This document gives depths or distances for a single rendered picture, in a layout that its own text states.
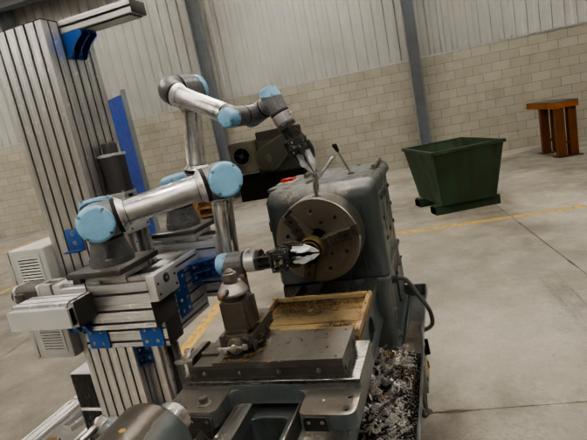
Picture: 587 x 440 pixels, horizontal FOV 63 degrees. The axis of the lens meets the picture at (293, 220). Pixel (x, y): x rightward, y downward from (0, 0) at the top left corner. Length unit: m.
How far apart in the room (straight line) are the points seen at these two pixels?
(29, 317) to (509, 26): 11.53
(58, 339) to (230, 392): 1.11
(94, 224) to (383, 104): 10.54
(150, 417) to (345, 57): 11.38
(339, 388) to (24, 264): 1.44
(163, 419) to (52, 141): 1.42
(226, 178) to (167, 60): 11.36
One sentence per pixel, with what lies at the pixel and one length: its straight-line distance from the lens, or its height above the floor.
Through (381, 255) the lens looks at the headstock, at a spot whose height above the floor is 0.95.
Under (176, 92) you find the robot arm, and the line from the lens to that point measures 2.02.
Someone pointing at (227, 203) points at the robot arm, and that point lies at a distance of 1.74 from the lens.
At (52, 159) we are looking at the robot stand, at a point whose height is 1.55.
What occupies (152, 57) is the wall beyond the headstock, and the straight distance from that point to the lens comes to 13.07.
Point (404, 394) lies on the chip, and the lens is 1.71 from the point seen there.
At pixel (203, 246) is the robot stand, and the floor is 1.07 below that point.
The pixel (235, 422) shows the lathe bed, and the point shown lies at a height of 0.87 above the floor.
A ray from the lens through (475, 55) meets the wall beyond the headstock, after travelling 12.05.
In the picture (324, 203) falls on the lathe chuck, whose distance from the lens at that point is 1.70.
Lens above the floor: 1.50
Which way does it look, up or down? 11 degrees down
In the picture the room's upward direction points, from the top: 11 degrees counter-clockwise
